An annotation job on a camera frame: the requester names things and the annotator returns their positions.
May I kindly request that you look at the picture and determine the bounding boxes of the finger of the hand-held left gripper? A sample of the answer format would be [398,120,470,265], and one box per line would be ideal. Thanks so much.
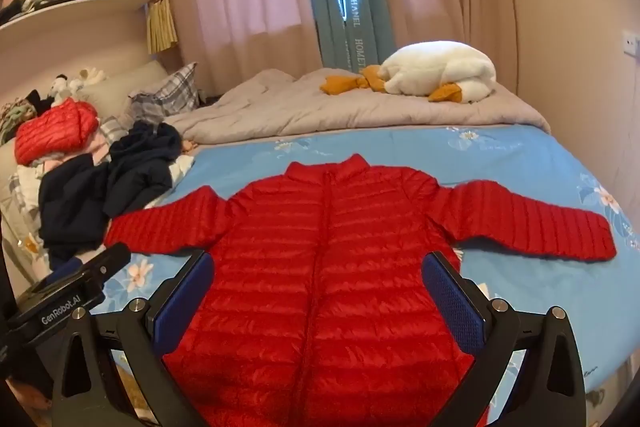
[50,257,84,281]
[82,242,132,281]

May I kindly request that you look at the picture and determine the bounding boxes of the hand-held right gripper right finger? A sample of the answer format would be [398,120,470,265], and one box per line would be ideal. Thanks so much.
[421,251,587,427]

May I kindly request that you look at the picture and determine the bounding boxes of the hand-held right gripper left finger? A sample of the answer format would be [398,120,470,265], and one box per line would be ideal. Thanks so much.
[50,251,215,427]

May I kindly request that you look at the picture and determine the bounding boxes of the red down jacket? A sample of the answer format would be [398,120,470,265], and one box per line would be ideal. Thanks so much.
[14,101,99,166]
[102,153,617,427]

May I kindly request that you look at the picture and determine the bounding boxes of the black puffer jacket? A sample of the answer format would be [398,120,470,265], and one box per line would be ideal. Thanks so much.
[37,154,173,260]

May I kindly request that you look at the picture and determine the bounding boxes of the blue floral bed sheet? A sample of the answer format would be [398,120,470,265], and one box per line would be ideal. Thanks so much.
[5,124,640,408]

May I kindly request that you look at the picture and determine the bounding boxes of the white cloth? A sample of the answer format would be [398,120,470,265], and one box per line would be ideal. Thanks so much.
[169,154,196,184]

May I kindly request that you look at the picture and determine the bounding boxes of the navy blue knit sweater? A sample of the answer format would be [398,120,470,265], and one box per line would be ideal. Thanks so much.
[109,122,183,172]

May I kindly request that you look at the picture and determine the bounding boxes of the plaid pillow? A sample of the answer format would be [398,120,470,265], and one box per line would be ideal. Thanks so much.
[99,114,132,144]
[129,62,201,115]

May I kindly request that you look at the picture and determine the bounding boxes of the folded red down jacket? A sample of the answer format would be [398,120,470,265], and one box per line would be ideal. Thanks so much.
[14,101,99,166]

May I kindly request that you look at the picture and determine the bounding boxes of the floral patterned cloth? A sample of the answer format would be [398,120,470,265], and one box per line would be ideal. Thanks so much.
[0,99,39,144]

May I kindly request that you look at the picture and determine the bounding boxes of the small plush toys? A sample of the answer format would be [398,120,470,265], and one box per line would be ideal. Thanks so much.
[49,67,107,105]

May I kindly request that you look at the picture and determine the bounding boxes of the grey quilt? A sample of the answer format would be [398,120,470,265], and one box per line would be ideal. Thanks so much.
[162,68,551,146]

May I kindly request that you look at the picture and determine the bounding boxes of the white goose plush toy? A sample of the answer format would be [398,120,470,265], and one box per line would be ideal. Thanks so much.
[320,41,497,104]

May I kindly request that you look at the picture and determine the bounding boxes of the yellow hanging cloth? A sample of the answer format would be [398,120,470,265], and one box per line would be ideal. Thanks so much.
[146,0,179,55]

